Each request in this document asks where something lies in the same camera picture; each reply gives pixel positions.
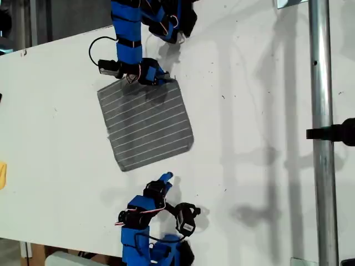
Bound dark round background object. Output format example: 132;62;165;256
0;8;13;37

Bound gripper camera cable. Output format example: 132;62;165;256
134;232;186;244
88;35;119;67

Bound brown wooden table leg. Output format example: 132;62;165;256
31;243;48;266

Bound yellow object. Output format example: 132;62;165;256
0;162;8;191

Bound black clamp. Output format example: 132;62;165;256
306;117;355;147

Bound grey striped towel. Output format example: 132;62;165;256
96;79;195;173

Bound metal bracket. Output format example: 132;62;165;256
276;0;308;9

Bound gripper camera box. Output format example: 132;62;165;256
174;202;201;237
98;59;119;75

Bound white box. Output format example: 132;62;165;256
45;250;111;266

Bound steel post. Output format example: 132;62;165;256
307;0;341;266

